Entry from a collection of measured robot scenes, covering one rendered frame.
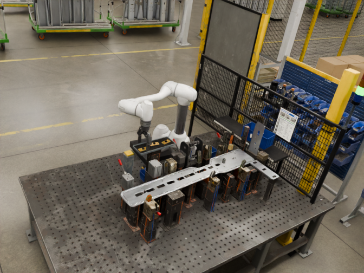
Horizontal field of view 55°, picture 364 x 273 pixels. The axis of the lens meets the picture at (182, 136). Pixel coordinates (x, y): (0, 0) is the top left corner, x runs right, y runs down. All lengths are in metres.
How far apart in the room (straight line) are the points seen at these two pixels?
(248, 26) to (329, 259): 3.09
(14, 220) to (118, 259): 1.66
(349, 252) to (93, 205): 2.86
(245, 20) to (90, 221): 3.44
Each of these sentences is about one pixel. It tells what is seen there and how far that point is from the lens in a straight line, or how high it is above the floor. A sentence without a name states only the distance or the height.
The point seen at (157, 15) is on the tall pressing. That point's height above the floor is 0.42.
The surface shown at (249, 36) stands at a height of 1.64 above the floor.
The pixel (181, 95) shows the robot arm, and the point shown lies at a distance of 3.20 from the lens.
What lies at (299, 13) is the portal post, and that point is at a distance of 7.16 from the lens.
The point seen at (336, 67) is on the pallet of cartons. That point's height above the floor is 1.00.
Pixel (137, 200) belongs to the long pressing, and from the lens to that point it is 2.73.
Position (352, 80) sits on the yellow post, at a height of 1.94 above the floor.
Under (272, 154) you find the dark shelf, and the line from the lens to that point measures 3.55.
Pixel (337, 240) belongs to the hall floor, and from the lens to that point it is 4.53.
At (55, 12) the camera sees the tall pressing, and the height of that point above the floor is 0.61.
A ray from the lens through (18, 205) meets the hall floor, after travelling 4.26.
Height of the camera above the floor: 2.84
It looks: 31 degrees down
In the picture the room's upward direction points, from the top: 9 degrees clockwise
